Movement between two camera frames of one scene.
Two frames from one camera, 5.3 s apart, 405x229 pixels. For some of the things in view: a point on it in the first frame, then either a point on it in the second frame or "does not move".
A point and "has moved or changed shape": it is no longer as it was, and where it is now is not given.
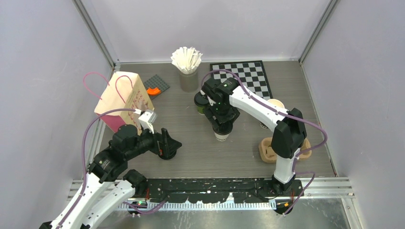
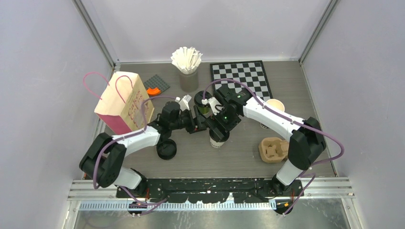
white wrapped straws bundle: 186,59 does not move
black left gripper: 166,144 to 199,124
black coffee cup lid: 201,100 does not move
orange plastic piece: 154,91 does not move
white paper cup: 222,138 has moved or changed shape
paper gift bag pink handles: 125,90 does not move
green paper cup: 200,110 does not move
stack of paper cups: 275,101 does not move
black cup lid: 224,128 has moved or changed shape
